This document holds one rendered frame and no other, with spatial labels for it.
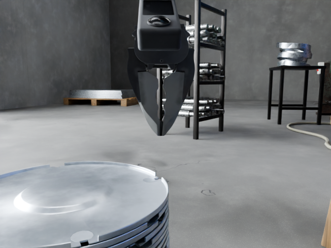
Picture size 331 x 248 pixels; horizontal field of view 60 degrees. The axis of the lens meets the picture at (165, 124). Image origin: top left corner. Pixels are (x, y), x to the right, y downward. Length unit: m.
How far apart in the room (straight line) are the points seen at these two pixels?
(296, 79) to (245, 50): 1.25
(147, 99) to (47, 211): 0.19
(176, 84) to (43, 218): 0.23
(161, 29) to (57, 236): 0.24
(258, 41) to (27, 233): 6.57
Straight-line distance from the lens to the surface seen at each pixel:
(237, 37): 6.78
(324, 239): 0.85
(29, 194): 0.44
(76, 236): 0.33
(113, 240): 0.32
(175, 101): 0.39
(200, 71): 2.04
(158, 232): 0.38
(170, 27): 0.31
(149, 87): 0.39
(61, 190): 0.44
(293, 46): 2.99
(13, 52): 4.98
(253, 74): 6.71
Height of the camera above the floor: 0.40
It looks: 8 degrees down
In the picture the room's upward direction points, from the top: straight up
